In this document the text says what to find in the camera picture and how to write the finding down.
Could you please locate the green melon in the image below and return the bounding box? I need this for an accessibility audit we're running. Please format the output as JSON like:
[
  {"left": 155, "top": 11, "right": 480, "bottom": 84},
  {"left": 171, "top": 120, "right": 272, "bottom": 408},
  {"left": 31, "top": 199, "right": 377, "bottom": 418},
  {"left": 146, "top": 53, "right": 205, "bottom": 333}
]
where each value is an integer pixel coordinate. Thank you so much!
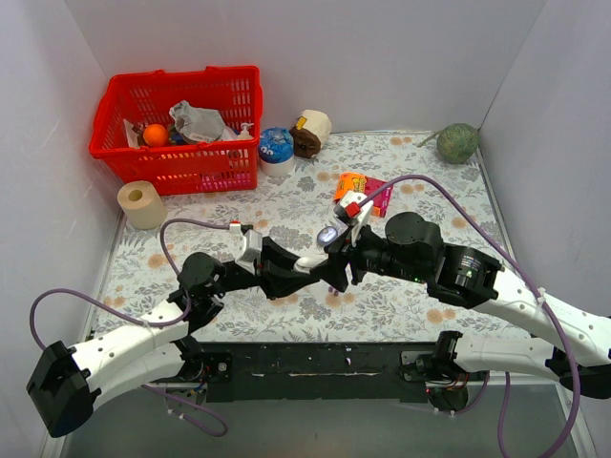
[{"left": 417, "top": 123, "right": 480, "bottom": 164}]

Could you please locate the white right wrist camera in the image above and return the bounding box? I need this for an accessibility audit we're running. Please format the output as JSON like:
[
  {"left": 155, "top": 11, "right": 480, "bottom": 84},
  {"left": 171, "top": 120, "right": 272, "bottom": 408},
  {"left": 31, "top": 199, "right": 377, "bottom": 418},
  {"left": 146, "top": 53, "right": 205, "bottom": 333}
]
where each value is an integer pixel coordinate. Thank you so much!
[{"left": 334, "top": 190, "right": 373, "bottom": 246}]

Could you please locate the brown white plush toy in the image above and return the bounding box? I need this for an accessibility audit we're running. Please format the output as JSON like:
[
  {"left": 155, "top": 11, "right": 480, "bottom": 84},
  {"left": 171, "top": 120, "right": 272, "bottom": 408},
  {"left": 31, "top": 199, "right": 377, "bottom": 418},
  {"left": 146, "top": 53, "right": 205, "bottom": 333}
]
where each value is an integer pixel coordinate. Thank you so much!
[{"left": 289, "top": 110, "right": 332, "bottom": 159}]

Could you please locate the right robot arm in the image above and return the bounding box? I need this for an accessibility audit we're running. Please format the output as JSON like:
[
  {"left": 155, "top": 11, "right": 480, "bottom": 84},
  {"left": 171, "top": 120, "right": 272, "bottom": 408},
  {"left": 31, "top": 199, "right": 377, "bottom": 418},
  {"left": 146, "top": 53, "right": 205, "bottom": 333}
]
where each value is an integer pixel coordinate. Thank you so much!
[{"left": 296, "top": 212, "right": 610, "bottom": 399}]

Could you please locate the white pump bottle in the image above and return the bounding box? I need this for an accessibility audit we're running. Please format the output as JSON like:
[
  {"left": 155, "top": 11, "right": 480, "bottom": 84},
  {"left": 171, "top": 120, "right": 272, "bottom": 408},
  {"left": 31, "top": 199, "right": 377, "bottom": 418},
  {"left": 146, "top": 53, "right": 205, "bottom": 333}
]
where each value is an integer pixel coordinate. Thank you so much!
[{"left": 236, "top": 123, "right": 254, "bottom": 141}]

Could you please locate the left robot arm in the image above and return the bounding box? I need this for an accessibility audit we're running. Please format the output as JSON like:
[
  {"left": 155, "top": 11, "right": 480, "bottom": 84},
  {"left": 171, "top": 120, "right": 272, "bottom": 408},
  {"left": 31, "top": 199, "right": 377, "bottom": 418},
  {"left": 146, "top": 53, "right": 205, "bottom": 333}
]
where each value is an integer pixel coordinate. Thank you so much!
[{"left": 26, "top": 230, "right": 328, "bottom": 438}]

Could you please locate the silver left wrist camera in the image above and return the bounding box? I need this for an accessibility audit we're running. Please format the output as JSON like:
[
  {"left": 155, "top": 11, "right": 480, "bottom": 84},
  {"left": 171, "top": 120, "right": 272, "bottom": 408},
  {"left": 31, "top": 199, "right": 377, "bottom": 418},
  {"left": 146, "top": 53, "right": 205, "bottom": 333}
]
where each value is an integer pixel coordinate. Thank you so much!
[{"left": 236, "top": 229, "right": 263, "bottom": 275}]

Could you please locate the beige paper roll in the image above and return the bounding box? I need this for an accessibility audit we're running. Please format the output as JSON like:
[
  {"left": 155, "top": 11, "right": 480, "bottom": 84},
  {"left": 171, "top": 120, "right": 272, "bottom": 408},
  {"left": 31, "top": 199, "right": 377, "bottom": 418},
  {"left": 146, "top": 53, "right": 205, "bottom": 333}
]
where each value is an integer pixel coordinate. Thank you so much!
[{"left": 116, "top": 180, "right": 167, "bottom": 230}]

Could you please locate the grey crumpled bag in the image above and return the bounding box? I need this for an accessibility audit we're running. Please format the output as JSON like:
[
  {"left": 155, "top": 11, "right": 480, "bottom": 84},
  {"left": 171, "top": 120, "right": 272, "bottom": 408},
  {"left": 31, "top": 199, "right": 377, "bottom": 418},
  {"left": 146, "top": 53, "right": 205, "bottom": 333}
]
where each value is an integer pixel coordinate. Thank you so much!
[{"left": 169, "top": 100, "right": 225, "bottom": 144}]

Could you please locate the orange pink sponge box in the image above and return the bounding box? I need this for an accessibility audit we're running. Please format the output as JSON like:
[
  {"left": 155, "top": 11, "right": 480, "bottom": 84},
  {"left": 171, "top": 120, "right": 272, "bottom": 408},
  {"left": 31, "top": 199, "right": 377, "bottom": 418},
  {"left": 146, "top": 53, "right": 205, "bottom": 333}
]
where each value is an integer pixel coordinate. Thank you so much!
[{"left": 333, "top": 173, "right": 392, "bottom": 218}]

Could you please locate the blue white cup container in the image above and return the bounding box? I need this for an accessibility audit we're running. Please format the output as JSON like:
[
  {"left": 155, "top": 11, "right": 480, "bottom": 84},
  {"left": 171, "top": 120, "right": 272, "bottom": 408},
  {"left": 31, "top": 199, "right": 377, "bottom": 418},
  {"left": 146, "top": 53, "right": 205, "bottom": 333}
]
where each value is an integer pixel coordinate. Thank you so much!
[{"left": 258, "top": 127, "right": 295, "bottom": 177}]

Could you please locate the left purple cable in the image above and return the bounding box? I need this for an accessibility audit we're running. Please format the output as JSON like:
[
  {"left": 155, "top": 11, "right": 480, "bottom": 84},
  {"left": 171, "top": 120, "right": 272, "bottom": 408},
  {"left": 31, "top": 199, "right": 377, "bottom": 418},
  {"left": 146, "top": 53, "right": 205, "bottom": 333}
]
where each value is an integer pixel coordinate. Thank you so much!
[{"left": 28, "top": 218, "right": 244, "bottom": 438}]

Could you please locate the floral table mat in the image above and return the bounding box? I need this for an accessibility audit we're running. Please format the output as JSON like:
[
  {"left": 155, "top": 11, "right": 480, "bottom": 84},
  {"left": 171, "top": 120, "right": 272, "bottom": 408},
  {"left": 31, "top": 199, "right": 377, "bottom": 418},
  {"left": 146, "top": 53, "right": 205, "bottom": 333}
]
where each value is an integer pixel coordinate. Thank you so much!
[{"left": 92, "top": 132, "right": 521, "bottom": 342}]

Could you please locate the purple earbud charging case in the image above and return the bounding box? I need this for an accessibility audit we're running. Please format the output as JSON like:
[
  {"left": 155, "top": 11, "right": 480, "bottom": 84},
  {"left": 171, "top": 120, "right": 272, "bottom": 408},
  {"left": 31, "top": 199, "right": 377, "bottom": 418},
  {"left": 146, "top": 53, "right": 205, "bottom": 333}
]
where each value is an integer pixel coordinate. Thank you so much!
[{"left": 316, "top": 226, "right": 339, "bottom": 247}]

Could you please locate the red plastic shopping basket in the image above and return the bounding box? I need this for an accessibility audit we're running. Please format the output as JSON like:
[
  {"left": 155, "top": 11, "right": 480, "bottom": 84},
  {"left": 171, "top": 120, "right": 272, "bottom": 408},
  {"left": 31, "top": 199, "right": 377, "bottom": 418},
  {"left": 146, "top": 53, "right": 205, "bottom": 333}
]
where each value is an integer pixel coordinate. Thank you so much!
[{"left": 89, "top": 66, "right": 263, "bottom": 196}]

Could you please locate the orange fruit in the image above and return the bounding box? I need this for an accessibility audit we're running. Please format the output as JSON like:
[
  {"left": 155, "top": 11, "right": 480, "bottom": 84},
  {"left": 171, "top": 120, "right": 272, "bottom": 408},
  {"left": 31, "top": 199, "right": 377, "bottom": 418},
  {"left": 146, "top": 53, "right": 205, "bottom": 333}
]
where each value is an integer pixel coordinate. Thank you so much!
[{"left": 142, "top": 124, "right": 169, "bottom": 148}]

